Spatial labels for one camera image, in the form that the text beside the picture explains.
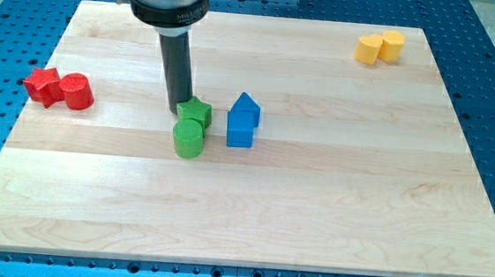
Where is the yellow heart block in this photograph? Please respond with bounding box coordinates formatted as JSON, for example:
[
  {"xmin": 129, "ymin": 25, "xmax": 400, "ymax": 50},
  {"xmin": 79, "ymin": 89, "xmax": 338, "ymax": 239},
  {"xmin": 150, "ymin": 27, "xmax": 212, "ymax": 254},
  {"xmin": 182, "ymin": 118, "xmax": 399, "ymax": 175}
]
[{"xmin": 354, "ymin": 34, "xmax": 383, "ymax": 65}]

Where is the green star block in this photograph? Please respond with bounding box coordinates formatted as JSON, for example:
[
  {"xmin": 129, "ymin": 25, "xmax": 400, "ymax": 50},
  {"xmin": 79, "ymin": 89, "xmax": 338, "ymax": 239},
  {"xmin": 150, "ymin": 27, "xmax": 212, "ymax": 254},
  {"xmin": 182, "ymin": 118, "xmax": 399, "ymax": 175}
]
[{"xmin": 176, "ymin": 96, "xmax": 213, "ymax": 130}]

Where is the light wooden board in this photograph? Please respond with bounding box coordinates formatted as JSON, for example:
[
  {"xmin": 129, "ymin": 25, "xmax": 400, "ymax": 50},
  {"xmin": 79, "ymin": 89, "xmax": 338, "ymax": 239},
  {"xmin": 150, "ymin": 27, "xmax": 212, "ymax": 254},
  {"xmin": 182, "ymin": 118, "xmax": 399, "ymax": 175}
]
[{"xmin": 0, "ymin": 1, "xmax": 495, "ymax": 277}]

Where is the yellow hexagon block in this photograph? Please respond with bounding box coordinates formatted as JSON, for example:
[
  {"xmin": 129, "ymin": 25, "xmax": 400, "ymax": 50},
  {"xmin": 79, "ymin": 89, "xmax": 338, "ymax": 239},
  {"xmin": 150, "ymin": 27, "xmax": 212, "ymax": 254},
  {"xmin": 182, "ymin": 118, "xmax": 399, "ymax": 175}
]
[{"xmin": 378, "ymin": 30, "xmax": 406, "ymax": 63}]

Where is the red star block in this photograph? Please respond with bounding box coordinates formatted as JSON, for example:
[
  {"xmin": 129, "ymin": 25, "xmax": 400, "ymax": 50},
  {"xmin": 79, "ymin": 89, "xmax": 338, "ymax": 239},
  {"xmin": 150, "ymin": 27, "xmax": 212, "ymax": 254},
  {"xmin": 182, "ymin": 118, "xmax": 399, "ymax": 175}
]
[{"xmin": 23, "ymin": 67, "xmax": 64, "ymax": 109}]

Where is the blue cube block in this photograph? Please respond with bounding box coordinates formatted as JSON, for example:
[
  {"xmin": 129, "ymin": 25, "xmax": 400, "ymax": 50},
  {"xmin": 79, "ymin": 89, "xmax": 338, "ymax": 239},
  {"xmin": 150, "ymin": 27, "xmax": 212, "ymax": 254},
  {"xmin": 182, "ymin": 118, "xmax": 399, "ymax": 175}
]
[{"xmin": 226, "ymin": 110, "xmax": 255, "ymax": 148}]

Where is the red cylinder block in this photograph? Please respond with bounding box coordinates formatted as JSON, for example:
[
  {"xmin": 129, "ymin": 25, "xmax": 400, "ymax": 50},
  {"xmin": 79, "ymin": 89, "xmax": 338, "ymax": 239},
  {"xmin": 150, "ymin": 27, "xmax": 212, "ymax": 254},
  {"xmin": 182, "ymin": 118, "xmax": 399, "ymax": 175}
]
[{"xmin": 59, "ymin": 72, "xmax": 94, "ymax": 110}]

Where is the green cylinder block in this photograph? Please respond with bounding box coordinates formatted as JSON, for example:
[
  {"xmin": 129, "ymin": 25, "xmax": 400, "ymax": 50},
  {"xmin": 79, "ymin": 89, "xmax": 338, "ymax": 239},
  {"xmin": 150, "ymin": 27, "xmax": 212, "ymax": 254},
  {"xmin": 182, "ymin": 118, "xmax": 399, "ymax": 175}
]
[{"xmin": 172, "ymin": 118, "xmax": 204, "ymax": 159}]

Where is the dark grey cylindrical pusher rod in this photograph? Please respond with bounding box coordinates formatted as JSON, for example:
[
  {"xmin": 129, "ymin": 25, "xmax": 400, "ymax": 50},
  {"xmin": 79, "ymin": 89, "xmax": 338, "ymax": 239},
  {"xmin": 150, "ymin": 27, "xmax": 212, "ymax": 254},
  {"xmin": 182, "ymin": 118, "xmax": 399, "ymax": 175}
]
[{"xmin": 159, "ymin": 32, "xmax": 193, "ymax": 115}]

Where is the blue triangle block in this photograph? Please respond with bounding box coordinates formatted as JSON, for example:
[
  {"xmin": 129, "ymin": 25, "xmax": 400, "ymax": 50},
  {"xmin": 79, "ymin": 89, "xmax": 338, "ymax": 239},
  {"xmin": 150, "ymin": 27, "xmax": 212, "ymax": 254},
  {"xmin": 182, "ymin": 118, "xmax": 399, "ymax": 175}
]
[{"xmin": 230, "ymin": 93, "xmax": 261, "ymax": 128}]

